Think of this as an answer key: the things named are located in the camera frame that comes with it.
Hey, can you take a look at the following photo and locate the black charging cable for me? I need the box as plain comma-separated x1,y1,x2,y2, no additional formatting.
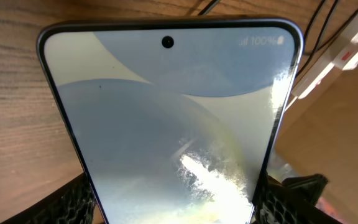
197,0,358,78

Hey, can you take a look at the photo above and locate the blue Galaxy smartphone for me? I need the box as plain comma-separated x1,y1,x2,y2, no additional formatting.
37,16,304,223

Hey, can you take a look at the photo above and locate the white charger plug adapter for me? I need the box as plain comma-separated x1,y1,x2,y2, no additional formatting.
333,45,358,71

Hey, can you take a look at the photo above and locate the white power strip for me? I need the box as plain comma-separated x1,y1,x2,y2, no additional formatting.
285,13,358,109

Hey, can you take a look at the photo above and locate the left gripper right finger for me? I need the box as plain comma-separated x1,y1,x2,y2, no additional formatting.
252,173,340,224

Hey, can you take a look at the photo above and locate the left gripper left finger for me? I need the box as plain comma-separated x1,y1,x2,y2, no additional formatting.
2,174,96,224

